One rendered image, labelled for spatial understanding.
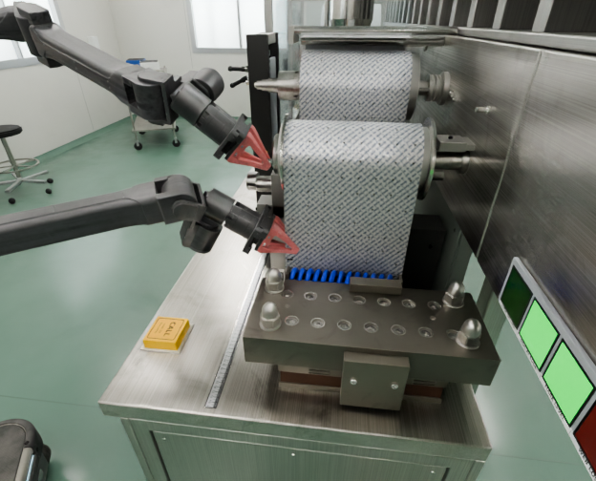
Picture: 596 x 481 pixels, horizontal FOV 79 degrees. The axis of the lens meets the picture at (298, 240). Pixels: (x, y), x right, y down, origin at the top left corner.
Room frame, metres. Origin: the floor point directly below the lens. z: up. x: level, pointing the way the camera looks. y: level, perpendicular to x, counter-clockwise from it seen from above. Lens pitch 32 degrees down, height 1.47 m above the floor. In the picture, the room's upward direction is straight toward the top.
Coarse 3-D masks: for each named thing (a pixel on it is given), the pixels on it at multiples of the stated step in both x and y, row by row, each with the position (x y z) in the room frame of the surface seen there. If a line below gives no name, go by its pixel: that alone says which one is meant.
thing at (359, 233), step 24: (288, 192) 0.61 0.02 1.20; (312, 192) 0.60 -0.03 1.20; (288, 216) 0.61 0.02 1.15; (312, 216) 0.60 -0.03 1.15; (336, 216) 0.59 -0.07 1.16; (360, 216) 0.59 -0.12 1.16; (384, 216) 0.58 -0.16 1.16; (408, 216) 0.58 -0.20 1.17; (312, 240) 0.60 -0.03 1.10; (336, 240) 0.59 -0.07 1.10; (360, 240) 0.59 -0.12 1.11; (384, 240) 0.58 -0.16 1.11; (408, 240) 0.58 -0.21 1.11; (288, 264) 0.61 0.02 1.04; (312, 264) 0.60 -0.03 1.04; (336, 264) 0.59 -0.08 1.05; (360, 264) 0.59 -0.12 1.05; (384, 264) 0.58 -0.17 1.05
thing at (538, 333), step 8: (536, 304) 0.29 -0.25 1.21; (536, 312) 0.29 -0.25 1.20; (528, 320) 0.29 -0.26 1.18; (536, 320) 0.28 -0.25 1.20; (544, 320) 0.27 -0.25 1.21; (528, 328) 0.29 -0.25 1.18; (536, 328) 0.28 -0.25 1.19; (544, 328) 0.27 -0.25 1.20; (552, 328) 0.26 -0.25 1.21; (528, 336) 0.28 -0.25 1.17; (536, 336) 0.27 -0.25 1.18; (544, 336) 0.26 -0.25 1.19; (552, 336) 0.25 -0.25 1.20; (528, 344) 0.28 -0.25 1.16; (536, 344) 0.27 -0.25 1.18; (544, 344) 0.26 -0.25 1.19; (536, 352) 0.26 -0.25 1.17; (544, 352) 0.25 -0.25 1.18; (536, 360) 0.26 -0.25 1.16
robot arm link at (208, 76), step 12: (144, 72) 0.69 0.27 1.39; (156, 72) 0.69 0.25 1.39; (192, 72) 0.77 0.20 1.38; (204, 72) 0.74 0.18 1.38; (216, 72) 0.76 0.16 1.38; (156, 84) 0.66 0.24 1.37; (168, 84) 0.67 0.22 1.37; (180, 84) 0.72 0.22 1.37; (204, 84) 0.71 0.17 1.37; (216, 84) 0.73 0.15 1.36; (168, 96) 0.67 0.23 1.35; (216, 96) 0.73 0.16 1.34; (168, 108) 0.67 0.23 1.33; (168, 120) 0.68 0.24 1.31
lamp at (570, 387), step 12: (564, 348) 0.23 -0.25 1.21; (564, 360) 0.23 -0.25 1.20; (552, 372) 0.23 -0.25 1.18; (564, 372) 0.22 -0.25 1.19; (576, 372) 0.21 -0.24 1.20; (552, 384) 0.22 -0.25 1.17; (564, 384) 0.21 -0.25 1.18; (576, 384) 0.20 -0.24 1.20; (588, 384) 0.19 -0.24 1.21; (564, 396) 0.21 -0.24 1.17; (576, 396) 0.20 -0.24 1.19; (564, 408) 0.20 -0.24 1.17; (576, 408) 0.19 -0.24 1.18
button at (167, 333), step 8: (160, 320) 0.56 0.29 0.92; (168, 320) 0.56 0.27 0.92; (176, 320) 0.56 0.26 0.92; (184, 320) 0.56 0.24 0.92; (152, 328) 0.54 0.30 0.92; (160, 328) 0.54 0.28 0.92; (168, 328) 0.54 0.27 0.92; (176, 328) 0.54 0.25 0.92; (184, 328) 0.54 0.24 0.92; (152, 336) 0.52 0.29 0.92; (160, 336) 0.52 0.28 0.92; (168, 336) 0.52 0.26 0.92; (176, 336) 0.52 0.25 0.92; (184, 336) 0.54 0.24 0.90; (144, 344) 0.51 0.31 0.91; (152, 344) 0.51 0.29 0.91; (160, 344) 0.50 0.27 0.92; (168, 344) 0.50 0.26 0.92; (176, 344) 0.50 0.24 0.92
